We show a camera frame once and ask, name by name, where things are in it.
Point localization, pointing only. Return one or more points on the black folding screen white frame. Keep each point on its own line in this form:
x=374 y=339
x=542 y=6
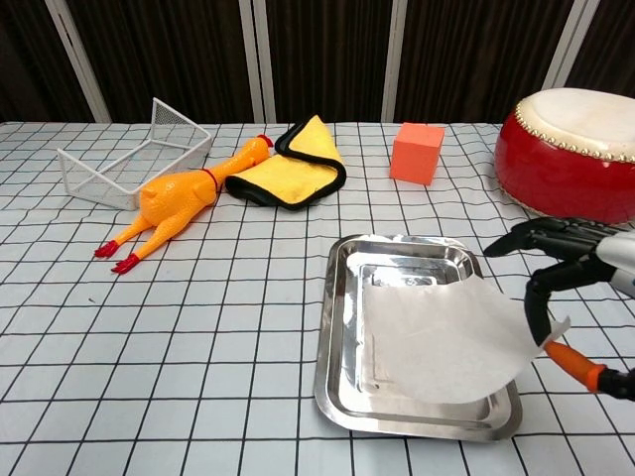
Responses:
x=322 y=49

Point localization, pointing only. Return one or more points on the white parchment paper sheet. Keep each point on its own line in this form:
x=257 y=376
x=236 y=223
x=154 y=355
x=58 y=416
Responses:
x=436 y=347

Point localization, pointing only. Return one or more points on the white checkered tablecloth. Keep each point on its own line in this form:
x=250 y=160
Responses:
x=198 y=347

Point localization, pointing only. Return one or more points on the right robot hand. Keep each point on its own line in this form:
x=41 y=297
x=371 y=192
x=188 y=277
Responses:
x=570 y=273

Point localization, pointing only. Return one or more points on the yellow cloth with black trim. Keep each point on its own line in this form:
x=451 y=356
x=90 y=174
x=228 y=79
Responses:
x=278 y=183

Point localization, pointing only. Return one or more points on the silver metal tray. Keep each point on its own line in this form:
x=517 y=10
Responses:
x=347 y=396

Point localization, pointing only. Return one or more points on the red drum with white skin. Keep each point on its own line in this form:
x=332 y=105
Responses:
x=546 y=173

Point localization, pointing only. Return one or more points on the orange rubber chicken toy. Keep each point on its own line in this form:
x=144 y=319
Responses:
x=168 y=198

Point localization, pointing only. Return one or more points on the orange cube block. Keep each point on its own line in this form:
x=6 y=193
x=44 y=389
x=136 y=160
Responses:
x=414 y=156

